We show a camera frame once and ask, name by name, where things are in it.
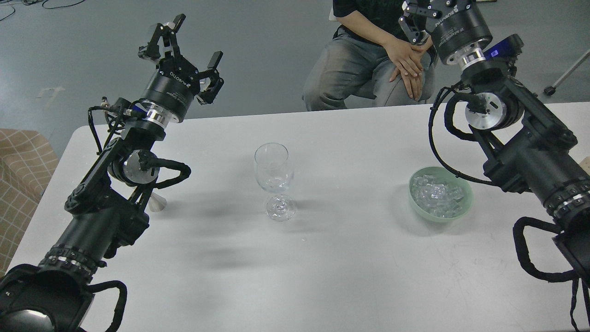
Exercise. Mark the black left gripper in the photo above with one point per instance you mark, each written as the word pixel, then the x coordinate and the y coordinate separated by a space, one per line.
pixel 173 85

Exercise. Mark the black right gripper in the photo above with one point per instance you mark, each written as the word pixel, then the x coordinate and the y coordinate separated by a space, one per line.
pixel 452 24

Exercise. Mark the steel double jigger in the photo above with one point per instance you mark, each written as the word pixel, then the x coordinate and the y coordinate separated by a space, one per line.
pixel 156 203

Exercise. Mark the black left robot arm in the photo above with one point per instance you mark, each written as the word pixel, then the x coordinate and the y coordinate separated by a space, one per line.
pixel 108 206

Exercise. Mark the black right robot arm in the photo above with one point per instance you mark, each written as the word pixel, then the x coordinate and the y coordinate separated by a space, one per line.
pixel 526 145

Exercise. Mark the clear wine glass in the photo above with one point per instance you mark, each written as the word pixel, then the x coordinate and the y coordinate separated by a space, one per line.
pixel 274 173

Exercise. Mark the clear ice cubes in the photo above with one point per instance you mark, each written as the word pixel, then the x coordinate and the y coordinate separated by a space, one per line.
pixel 436 197

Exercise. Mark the person's left hand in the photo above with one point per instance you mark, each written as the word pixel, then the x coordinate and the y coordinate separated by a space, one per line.
pixel 407 61

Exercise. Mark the person's right hand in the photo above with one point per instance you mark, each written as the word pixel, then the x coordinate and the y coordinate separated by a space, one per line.
pixel 413 85

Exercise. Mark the seated person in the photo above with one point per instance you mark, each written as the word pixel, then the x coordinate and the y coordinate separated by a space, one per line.
pixel 354 58

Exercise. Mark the grey office chair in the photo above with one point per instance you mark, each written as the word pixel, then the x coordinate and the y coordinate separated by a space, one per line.
pixel 551 89

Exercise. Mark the checkered beige chair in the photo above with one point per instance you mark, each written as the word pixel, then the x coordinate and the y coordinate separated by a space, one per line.
pixel 27 164

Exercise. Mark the green bowl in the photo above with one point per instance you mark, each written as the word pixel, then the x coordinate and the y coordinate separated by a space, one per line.
pixel 445 174

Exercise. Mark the beige perforated block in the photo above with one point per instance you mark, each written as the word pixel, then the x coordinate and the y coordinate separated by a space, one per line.
pixel 585 164

